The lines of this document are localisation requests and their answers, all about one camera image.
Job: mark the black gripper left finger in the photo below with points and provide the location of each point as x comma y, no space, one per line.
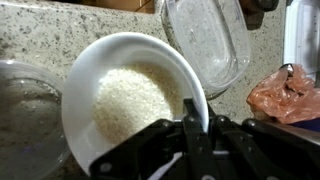
200,161

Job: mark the white rice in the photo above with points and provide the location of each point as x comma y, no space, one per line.
132,97

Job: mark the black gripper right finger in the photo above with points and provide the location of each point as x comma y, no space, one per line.
252,161

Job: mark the clear plastic bowl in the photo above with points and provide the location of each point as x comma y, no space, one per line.
32,141

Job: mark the orange plastic bag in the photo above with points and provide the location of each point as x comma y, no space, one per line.
288,96

